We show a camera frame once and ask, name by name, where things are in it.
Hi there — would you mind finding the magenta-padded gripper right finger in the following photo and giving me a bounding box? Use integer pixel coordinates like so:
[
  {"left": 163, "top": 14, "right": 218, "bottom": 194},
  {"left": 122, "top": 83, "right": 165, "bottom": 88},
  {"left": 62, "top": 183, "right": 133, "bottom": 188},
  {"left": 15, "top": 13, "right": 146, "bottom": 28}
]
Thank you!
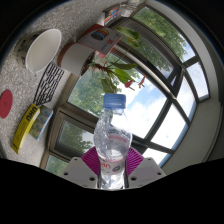
[{"left": 124, "top": 146, "right": 167, "bottom": 190}]

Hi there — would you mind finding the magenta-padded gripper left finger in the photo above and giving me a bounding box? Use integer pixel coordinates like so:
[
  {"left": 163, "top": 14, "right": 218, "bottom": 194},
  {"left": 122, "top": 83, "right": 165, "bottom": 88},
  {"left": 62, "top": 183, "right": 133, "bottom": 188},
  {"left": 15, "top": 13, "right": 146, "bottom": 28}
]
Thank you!
[{"left": 61, "top": 146, "right": 101, "bottom": 190}]

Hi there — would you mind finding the clear plastic water bottle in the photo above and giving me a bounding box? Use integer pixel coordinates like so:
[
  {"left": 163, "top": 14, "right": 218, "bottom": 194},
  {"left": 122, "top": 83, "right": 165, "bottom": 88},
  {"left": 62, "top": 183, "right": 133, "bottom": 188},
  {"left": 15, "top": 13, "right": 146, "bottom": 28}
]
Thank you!
[{"left": 93, "top": 93, "right": 133, "bottom": 190}]

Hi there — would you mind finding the dark-framed bay window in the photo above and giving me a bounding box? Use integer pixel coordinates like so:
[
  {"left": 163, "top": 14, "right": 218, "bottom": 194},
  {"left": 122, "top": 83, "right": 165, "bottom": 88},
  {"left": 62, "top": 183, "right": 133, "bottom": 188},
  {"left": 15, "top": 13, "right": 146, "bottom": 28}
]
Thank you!
[{"left": 39, "top": 3, "right": 224, "bottom": 176}]

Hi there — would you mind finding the long yellow box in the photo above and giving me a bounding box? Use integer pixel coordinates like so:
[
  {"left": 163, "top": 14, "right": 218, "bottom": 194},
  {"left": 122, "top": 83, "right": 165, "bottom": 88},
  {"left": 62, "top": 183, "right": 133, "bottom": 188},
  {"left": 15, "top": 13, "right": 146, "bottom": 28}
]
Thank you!
[{"left": 11, "top": 103, "right": 41, "bottom": 155}]

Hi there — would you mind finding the black grid trivet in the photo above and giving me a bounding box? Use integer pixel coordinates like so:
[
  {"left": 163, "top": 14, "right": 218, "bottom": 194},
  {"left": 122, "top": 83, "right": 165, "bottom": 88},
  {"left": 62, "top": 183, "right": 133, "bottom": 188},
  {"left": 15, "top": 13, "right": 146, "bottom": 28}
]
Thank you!
[{"left": 32, "top": 62, "right": 66, "bottom": 107}]

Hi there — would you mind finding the flat round red coaster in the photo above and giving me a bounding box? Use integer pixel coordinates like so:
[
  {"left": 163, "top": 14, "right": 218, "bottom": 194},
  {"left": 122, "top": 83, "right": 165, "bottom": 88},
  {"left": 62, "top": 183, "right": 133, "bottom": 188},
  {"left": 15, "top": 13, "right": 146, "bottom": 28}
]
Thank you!
[{"left": 0, "top": 89, "right": 14, "bottom": 120}]

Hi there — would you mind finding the potted plant in white pot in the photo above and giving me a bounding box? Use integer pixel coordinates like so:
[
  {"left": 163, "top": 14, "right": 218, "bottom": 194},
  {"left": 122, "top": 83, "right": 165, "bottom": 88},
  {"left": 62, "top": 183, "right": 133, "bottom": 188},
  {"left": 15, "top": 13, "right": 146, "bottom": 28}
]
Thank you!
[{"left": 57, "top": 25, "right": 147, "bottom": 95}]

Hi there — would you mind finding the white mug with black lettering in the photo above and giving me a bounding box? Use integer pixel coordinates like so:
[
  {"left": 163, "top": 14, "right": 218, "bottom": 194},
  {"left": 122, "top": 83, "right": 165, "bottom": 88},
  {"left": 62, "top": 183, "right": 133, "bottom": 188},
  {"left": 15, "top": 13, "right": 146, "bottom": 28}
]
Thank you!
[{"left": 13, "top": 28, "right": 63, "bottom": 77}]

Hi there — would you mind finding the flat colourful marker box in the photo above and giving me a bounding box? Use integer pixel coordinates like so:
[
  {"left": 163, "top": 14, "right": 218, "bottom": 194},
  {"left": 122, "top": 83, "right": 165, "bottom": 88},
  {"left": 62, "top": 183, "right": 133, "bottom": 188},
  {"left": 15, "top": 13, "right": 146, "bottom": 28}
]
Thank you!
[{"left": 103, "top": 4, "right": 122, "bottom": 26}]

